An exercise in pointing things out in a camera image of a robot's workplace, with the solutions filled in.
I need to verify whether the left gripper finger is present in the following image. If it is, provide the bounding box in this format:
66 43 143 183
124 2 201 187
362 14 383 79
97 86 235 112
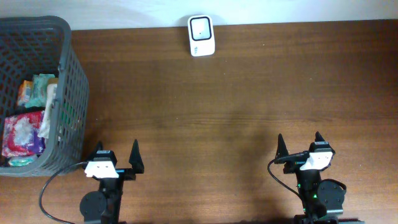
129 139 144 174
86 141 103 161

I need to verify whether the teal wipes packet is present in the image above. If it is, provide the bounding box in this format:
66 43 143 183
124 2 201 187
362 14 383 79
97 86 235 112
25 73 55 108

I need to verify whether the small teal tissue pack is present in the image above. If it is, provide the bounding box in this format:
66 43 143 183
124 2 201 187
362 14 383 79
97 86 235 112
8 155 38 167

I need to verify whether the purple red pad pack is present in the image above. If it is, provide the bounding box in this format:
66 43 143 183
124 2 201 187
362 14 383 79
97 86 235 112
2 111 45 157

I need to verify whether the orange tissue pack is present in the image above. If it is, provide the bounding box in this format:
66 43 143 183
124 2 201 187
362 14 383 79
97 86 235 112
17 80 33 106

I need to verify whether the white tube with tan cap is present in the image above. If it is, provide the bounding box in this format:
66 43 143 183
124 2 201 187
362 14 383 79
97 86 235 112
38 78 58 139

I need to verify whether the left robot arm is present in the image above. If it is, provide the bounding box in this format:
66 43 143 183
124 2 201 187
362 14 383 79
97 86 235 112
80 140 144 224

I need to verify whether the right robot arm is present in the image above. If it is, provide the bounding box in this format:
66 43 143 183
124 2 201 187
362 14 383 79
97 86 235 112
267 132 362 223

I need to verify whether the white barcode scanner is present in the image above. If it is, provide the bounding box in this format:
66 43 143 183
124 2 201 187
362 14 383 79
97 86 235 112
187 15 216 57

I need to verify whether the grey plastic mesh basket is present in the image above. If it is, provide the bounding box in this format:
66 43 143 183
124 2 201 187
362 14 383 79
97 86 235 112
1 16 90 177

